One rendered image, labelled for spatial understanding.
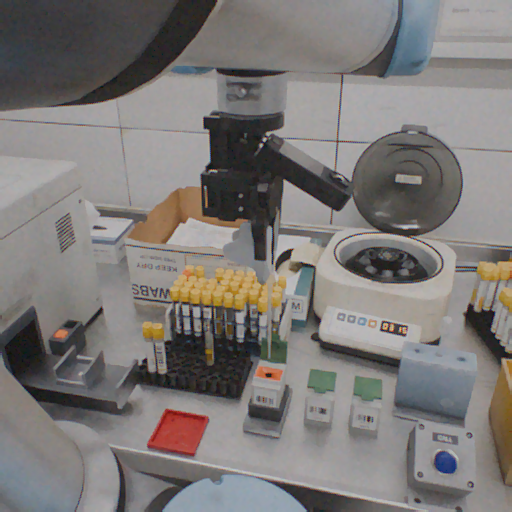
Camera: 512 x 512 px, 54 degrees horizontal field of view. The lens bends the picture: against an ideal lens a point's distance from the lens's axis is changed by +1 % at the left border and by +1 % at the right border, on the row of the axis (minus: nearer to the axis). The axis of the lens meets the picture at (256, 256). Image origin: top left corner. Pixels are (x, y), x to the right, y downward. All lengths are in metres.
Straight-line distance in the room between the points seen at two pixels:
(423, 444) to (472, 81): 0.72
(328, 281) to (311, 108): 0.42
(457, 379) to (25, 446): 0.61
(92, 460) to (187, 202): 0.90
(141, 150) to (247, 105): 0.78
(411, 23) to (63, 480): 0.36
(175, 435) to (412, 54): 0.58
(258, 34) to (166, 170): 1.12
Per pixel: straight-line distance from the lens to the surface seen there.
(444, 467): 0.69
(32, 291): 0.85
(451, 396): 0.80
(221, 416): 0.79
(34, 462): 0.31
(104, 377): 0.82
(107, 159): 1.34
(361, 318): 0.91
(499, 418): 0.81
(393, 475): 0.75
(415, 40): 0.38
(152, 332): 0.79
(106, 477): 0.37
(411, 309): 0.89
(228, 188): 0.57
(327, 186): 0.56
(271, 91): 0.54
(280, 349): 0.75
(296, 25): 0.19
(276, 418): 0.76
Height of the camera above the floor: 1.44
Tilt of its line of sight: 28 degrees down
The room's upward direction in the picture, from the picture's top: straight up
